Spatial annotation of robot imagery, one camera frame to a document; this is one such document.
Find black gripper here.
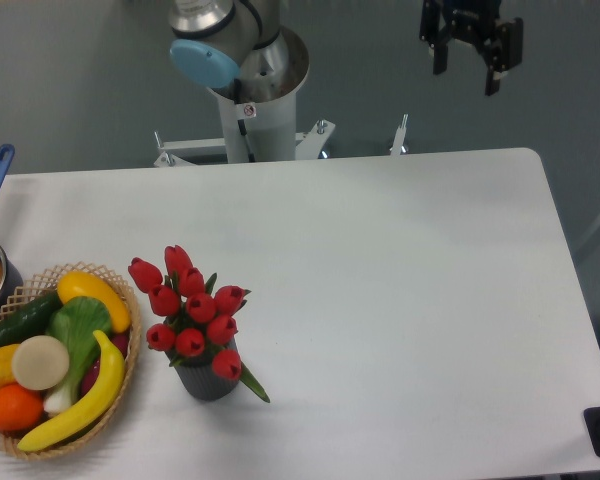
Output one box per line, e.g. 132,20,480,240
419,0,524,96

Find red tulip bouquet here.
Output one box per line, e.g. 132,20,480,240
128,245,270,403

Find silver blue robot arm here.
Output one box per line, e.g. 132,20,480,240
168,1,524,104

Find dark grey ribbed vase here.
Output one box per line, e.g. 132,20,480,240
174,345,238,401

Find purple red vegetable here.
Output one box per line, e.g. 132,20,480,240
80,332,129,397

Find green bok choy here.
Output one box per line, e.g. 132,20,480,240
43,296,112,417

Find woven wicker basket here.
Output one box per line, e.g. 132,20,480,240
0,261,142,461

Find green cucumber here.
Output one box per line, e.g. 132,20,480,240
0,290,62,347

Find yellow banana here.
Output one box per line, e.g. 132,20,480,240
17,330,125,453

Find beige round disc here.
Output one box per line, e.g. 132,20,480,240
11,335,70,391

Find orange fruit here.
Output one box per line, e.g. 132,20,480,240
0,383,43,432

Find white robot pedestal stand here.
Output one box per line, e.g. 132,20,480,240
152,84,410,168

